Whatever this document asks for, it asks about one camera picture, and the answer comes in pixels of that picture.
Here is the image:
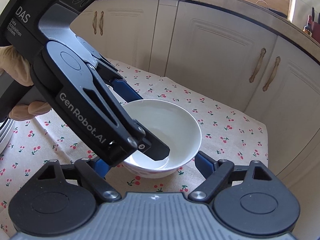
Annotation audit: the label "plain white bowl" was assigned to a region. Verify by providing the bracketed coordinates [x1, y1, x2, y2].
[123, 99, 202, 179]

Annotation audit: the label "large white fruit-pattern plate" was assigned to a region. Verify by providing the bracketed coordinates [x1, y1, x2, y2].
[0, 119, 15, 153]

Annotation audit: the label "white kitchen cabinets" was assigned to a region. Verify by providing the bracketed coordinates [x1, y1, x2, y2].
[71, 0, 319, 239]

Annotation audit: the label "left hand in latex glove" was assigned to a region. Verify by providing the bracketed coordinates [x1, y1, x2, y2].
[0, 45, 53, 120]

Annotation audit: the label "cherry pattern tablecloth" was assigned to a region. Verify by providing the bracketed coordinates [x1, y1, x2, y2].
[0, 58, 270, 233]

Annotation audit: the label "dark soy sauce bottle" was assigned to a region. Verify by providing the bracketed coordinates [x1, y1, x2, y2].
[303, 15, 312, 36]

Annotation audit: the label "red knife holder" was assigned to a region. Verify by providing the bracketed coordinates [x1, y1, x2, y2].
[311, 7, 320, 43]

